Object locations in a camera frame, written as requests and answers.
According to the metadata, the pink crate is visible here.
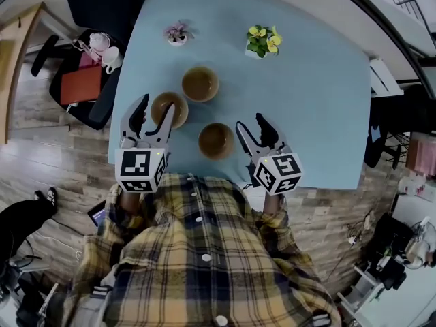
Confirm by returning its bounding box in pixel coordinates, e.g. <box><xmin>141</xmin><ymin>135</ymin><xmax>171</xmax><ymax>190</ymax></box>
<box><xmin>407</xmin><ymin>138</ymin><xmax>436</xmax><ymax>178</ymax></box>

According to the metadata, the red notebook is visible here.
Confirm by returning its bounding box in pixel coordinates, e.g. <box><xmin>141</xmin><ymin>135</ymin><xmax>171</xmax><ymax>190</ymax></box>
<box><xmin>61</xmin><ymin>65</ymin><xmax>103</xmax><ymax>106</ymax></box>

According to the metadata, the white teapot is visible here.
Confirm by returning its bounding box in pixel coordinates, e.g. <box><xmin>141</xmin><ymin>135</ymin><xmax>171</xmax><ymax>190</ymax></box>
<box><xmin>88</xmin><ymin>31</ymin><xmax>112</xmax><ymax>52</ymax></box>

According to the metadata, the yellow flower potted plant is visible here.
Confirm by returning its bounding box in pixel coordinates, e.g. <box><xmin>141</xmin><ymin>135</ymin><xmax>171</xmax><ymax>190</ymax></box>
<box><xmin>244</xmin><ymin>25</ymin><xmax>283</xmax><ymax>60</ymax></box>

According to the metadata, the wooden desk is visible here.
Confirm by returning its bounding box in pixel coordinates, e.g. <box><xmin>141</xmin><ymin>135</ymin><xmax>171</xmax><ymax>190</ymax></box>
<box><xmin>0</xmin><ymin>1</ymin><xmax>47</xmax><ymax>146</ymax></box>

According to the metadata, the black bag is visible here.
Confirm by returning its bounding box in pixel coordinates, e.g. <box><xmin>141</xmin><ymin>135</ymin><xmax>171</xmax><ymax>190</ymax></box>
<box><xmin>373</xmin><ymin>213</ymin><xmax>415</xmax><ymax>255</ymax></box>

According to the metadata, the white mug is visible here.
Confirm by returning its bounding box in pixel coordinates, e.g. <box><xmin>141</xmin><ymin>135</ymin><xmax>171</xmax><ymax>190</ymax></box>
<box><xmin>101</xmin><ymin>46</ymin><xmax>124</xmax><ymax>75</ymax></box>

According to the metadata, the black office chair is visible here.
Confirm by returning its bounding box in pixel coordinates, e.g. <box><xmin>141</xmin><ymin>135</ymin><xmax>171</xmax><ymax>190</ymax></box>
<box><xmin>362</xmin><ymin>83</ymin><xmax>436</xmax><ymax>170</ymax></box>
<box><xmin>30</xmin><ymin>0</ymin><xmax>153</xmax><ymax>131</ymax></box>

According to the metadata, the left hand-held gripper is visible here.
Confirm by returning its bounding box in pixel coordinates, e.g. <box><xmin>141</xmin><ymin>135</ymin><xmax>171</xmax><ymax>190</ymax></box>
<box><xmin>114</xmin><ymin>93</ymin><xmax>176</xmax><ymax>193</ymax></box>

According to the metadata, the grey backpack strap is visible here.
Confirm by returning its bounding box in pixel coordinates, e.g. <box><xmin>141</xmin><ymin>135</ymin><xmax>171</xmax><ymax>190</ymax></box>
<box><xmin>73</xmin><ymin>283</ymin><xmax>115</xmax><ymax>327</ymax></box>

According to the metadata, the small pink box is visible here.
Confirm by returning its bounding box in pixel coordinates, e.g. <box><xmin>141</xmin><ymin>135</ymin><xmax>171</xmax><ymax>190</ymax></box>
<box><xmin>78</xmin><ymin>51</ymin><xmax>103</xmax><ymax>69</ymax></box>

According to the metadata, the person's yellow plaid shirt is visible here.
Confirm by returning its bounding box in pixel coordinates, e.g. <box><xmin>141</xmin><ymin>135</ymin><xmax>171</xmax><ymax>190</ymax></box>
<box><xmin>63</xmin><ymin>172</ymin><xmax>341</xmax><ymax>327</ymax></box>

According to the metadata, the brown bowl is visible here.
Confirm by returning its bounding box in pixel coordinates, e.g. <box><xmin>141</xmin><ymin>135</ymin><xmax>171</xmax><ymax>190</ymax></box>
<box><xmin>181</xmin><ymin>65</ymin><xmax>220</xmax><ymax>104</ymax></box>
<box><xmin>198</xmin><ymin>122</ymin><xmax>236</xmax><ymax>161</ymax></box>
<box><xmin>150</xmin><ymin>91</ymin><xmax>189</xmax><ymax>130</ymax></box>

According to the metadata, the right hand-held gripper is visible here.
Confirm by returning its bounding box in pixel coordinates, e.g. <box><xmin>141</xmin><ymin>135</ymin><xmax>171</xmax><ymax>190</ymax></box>
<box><xmin>234</xmin><ymin>112</ymin><xmax>305</xmax><ymax>196</ymax></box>

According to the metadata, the person's left forearm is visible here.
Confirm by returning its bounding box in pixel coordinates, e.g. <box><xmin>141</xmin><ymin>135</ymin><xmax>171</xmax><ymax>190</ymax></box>
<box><xmin>121</xmin><ymin>191</ymin><xmax>146</xmax><ymax>214</ymax></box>

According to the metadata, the dark tablet screen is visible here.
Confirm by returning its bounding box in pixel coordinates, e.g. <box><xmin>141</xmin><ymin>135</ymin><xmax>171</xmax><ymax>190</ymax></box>
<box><xmin>87</xmin><ymin>199</ymin><xmax>110</xmax><ymax>228</ymax></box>

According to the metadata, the pink flower potted plant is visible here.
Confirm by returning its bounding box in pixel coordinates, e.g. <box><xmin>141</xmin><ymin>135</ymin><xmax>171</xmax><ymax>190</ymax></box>
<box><xmin>163</xmin><ymin>19</ymin><xmax>198</xmax><ymax>48</ymax></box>

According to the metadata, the person's right forearm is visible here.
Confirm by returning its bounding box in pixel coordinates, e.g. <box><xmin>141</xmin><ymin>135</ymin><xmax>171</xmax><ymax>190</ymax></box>
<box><xmin>264</xmin><ymin>192</ymin><xmax>285</xmax><ymax>216</ymax></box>

